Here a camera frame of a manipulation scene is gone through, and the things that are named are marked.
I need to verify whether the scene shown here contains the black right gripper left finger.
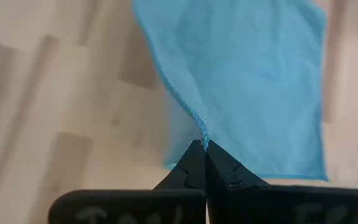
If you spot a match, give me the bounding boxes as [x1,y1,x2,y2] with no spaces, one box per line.
[48,139,207,224]

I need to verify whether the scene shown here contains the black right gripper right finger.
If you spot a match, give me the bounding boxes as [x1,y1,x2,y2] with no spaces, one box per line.
[206,139,358,224]

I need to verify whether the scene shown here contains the blue microfiber towel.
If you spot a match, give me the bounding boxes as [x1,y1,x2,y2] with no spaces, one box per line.
[131,0,328,182]

